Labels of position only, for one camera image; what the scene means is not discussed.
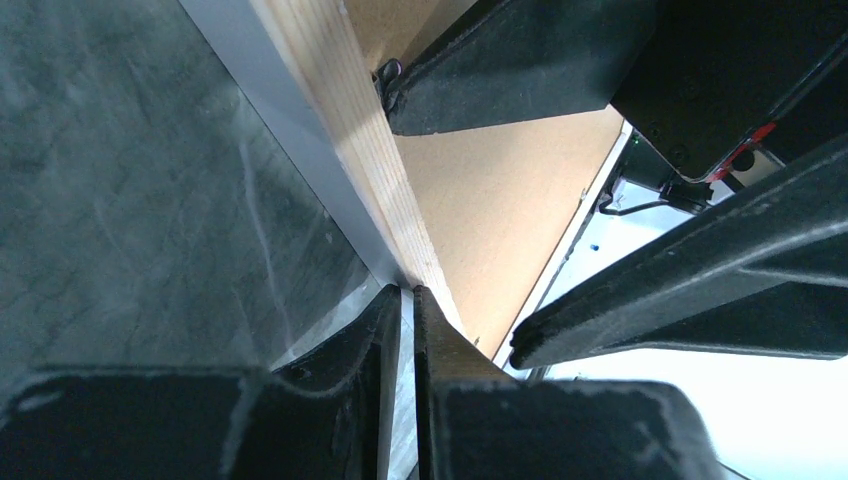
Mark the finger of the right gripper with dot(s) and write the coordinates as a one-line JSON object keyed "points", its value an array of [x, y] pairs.
{"points": [[762, 273], [504, 62]]}

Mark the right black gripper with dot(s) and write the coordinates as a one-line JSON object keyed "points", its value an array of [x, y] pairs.
{"points": [[716, 72]]}

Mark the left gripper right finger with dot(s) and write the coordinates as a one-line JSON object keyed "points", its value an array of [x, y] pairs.
{"points": [[474, 421]]}

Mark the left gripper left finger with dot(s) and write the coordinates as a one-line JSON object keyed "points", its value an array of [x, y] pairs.
{"points": [[326, 415]]}

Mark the wooden picture frame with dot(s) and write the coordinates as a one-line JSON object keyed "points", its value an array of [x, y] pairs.
{"points": [[301, 66]]}

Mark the brown backing board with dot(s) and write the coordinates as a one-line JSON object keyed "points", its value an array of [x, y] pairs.
{"points": [[496, 201]]}

